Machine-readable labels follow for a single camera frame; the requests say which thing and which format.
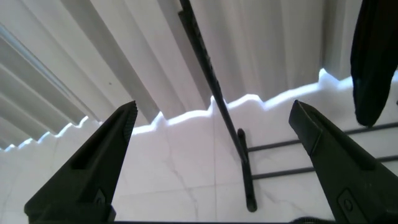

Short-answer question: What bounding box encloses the black T-shirt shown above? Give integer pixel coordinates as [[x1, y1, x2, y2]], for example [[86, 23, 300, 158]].
[[350, 0, 398, 128]]

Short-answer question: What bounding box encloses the white curtain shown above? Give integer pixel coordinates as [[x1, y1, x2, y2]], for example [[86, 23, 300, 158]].
[[0, 0, 398, 152]]

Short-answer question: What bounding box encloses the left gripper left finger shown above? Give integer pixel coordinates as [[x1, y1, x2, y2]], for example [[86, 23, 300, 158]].
[[24, 100, 139, 223]]

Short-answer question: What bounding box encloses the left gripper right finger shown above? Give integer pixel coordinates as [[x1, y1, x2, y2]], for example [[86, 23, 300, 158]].
[[288, 99, 398, 223]]

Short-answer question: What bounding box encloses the black clothes rack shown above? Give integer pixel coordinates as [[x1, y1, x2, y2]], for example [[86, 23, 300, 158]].
[[177, 0, 398, 213]]

